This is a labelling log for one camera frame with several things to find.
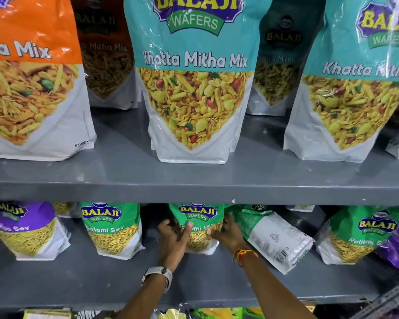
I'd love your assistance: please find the grey wire rack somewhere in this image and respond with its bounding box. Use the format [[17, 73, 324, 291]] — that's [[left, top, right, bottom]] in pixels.
[[350, 278, 399, 319]]

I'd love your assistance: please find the purple snack packet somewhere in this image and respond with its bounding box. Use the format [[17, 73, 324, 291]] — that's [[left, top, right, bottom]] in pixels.
[[0, 201, 71, 261], [376, 218, 399, 271]]

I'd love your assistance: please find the large teal snack packet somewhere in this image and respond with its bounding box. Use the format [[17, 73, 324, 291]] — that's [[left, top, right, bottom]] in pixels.
[[124, 0, 274, 164], [283, 0, 399, 163], [246, 0, 327, 117]]

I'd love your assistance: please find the person's right hand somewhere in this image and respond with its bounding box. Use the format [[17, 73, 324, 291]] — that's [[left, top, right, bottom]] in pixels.
[[206, 214, 250, 255]]

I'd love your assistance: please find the person's right forearm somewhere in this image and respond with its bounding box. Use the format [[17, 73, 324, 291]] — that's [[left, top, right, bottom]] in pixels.
[[241, 253, 309, 319]]

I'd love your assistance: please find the person's left forearm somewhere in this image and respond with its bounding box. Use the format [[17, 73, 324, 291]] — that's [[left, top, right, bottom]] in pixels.
[[114, 273, 169, 319]]

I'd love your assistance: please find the green and yellow snack packet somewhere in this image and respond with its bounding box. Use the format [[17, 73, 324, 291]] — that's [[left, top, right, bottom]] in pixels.
[[190, 307, 243, 319], [243, 301, 317, 319]]

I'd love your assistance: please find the green snack packet, white back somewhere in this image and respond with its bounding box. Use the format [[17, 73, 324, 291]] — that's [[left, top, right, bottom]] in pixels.
[[232, 209, 315, 275]]

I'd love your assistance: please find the white wristwatch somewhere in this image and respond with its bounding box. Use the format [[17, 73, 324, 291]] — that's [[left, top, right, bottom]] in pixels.
[[141, 266, 173, 294]]

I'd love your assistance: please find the pale yellow snack packet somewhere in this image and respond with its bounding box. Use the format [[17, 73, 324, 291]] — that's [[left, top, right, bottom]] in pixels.
[[23, 308, 72, 319]]

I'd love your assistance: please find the orange thread bracelet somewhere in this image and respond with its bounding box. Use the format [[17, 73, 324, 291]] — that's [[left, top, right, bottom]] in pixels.
[[232, 249, 259, 267]]

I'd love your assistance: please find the large orange snack packet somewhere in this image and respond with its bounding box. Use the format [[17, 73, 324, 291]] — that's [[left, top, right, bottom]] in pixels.
[[70, 0, 142, 110], [0, 0, 97, 162]]

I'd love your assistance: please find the person's left hand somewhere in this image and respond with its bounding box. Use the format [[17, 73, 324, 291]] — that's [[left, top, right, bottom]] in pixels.
[[158, 219, 194, 273]]

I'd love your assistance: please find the grey metal shelf board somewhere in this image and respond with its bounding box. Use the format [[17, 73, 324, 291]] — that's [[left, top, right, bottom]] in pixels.
[[0, 209, 399, 312], [0, 104, 399, 206]]

